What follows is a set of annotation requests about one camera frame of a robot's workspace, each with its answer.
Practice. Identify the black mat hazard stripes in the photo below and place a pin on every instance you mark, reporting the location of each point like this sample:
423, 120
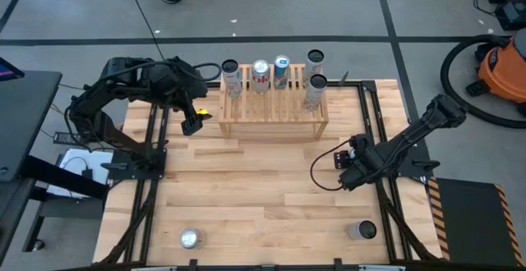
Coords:
468, 221

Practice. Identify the teal silver Red Bull can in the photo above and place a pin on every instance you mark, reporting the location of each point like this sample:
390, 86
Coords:
342, 160
281, 76

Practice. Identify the black desk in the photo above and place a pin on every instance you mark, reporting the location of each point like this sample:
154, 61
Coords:
29, 119

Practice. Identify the Celsius can pineapple print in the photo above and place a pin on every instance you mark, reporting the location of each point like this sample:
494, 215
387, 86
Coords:
314, 98

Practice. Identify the black clamp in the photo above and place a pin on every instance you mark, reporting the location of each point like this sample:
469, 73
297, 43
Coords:
193, 264
338, 263

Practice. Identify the white aluminium strip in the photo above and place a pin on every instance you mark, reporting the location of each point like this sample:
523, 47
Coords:
382, 268
154, 268

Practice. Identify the black computer monitor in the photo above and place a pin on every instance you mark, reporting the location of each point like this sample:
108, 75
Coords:
8, 70

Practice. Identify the orange shop vacuum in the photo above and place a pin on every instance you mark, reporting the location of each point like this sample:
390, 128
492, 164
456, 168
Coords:
503, 72
445, 76

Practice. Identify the black equipment cases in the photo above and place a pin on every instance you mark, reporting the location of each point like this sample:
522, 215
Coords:
511, 12

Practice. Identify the silver Diet Coke can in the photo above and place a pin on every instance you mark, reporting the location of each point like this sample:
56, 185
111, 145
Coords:
189, 238
261, 80

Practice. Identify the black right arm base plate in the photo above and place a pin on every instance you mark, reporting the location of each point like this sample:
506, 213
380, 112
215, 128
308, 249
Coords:
421, 154

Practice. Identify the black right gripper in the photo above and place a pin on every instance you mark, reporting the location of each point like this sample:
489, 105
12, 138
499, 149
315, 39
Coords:
361, 143

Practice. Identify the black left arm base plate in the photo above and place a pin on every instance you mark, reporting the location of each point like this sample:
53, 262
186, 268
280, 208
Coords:
119, 174

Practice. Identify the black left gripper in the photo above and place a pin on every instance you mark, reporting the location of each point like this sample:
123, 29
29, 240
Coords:
191, 127

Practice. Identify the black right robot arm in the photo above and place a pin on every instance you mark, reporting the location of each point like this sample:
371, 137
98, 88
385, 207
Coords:
411, 139

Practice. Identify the wooden slatted shelf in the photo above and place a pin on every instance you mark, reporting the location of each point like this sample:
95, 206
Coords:
263, 111

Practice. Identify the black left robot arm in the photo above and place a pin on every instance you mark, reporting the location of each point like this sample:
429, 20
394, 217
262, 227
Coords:
160, 82

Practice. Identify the black aluminium rig frame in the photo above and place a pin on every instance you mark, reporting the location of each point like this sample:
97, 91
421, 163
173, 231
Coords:
367, 87

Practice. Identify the white Celsius can black lid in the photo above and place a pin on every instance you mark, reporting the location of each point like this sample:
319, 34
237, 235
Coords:
232, 84
365, 230
312, 67

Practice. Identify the silver desk caster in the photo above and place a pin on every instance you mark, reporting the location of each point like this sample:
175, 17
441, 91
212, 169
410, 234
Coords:
38, 245

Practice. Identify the white flat box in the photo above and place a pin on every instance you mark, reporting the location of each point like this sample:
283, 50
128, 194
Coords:
76, 160

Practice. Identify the black power adapter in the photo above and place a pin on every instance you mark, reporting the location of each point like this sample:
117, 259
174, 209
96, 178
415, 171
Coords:
67, 138

